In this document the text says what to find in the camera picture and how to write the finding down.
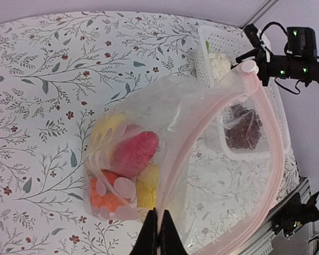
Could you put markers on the floral table mat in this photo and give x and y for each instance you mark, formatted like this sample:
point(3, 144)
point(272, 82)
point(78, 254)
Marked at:
point(58, 74)

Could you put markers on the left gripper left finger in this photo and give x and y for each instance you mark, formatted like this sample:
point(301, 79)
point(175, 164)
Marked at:
point(146, 243)

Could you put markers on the red toy bell pepper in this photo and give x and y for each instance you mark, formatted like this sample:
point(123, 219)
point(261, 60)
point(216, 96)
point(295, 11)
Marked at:
point(133, 155)

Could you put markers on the dark red toy grapes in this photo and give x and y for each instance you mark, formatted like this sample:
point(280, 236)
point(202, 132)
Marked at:
point(243, 131)

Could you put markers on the white toy cauliflower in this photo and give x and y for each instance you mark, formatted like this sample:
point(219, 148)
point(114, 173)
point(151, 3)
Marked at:
point(220, 64)

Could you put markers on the front aluminium rail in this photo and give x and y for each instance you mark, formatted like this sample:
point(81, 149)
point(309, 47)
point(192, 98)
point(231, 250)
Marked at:
point(261, 241)

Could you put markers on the clear zip top bag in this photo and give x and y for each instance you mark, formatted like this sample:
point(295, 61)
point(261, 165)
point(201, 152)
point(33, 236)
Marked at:
point(217, 196)

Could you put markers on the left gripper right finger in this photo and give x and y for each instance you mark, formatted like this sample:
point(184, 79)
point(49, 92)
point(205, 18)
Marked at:
point(169, 240)

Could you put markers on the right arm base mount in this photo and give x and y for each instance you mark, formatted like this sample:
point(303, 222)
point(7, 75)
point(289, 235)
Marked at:
point(295, 214)

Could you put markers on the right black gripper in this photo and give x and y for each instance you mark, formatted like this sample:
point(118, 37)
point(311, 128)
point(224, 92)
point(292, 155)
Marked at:
point(262, 61)

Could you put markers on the right aluminium frame post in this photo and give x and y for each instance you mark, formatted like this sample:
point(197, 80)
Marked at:
point(259, 12)

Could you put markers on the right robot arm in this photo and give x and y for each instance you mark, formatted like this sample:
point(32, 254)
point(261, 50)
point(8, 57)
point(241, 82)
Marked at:
point(299, 64)

